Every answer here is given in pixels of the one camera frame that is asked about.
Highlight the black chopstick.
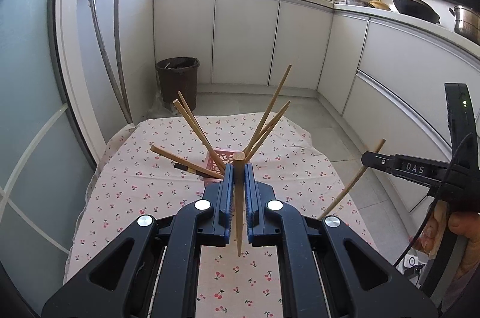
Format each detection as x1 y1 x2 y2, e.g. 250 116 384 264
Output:
174 163 210 177

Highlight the person's right hand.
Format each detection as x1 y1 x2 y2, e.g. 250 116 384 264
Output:
410 198 480 281

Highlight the pink perforated utensil holder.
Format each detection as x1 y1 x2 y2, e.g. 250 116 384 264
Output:
202 148 235 186

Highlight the cherry print tablecloth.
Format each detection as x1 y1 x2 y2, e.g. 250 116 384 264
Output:
62 111 378 318

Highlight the white power strip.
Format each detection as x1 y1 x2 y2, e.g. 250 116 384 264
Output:
397 254 425 278

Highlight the plastic bag of vegetables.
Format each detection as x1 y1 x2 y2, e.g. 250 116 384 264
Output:
146 94 176 119

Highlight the dark brown trash bin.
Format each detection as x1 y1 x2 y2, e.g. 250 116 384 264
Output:
155 57 200 111

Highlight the steel pot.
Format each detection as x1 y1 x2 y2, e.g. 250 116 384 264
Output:
449 5 480 45

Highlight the black frying pan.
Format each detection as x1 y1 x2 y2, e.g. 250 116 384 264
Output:
392 0 440 24

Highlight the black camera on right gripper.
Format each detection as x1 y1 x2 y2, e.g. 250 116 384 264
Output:
443 82 480 213

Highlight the dark-handled broom pole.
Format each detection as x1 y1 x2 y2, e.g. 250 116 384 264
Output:
113 0 133 124

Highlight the blue-handled mop pole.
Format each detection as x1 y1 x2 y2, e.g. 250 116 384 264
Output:
88 0 128 123

